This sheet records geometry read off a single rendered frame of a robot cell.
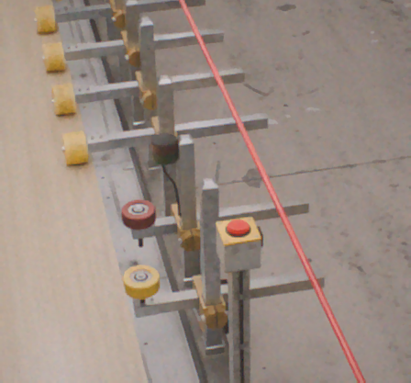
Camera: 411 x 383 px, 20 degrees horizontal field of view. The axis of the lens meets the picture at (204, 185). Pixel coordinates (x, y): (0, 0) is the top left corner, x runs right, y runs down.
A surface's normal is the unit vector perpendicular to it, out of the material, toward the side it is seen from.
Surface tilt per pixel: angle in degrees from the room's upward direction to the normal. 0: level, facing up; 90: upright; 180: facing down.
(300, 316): 0
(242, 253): 90
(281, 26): 0
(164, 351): 0
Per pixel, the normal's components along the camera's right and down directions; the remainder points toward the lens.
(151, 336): -0.03, -0.83
